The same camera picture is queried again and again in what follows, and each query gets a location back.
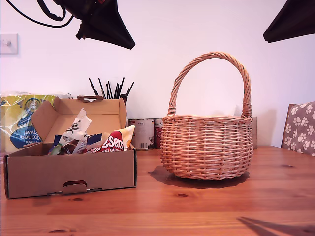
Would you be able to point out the dark red tin can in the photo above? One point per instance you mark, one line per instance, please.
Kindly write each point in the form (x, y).
(158, 134)

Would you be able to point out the dark purple snack bag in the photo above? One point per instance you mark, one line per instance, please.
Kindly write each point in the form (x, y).
(67, 149)

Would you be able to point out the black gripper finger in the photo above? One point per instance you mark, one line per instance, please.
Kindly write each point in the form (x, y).
(105, 27)
(292, 22)

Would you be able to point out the yellow blue kitchen towel pack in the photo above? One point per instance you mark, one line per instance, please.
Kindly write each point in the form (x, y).
(19, 118)

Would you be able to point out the thin black stick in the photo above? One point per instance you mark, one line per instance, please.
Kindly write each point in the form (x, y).
(93, 87)
(130, 89)
(116, 91)
(121, 87)
(102, 88)
(110, 89)

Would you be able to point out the red Maltesers bunnies bag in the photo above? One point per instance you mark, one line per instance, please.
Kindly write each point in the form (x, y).
(113, 142)

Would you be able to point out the white wall light switch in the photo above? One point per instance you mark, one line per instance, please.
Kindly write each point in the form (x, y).
(8, 43)

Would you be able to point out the open brown cardboard box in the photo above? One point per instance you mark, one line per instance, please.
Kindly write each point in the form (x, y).
(71, 172)

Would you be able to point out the white label tin can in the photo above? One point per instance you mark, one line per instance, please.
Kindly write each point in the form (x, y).
(141, 134)

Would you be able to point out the white snack bag black print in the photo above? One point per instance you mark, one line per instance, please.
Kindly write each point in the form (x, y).
(78, 127)

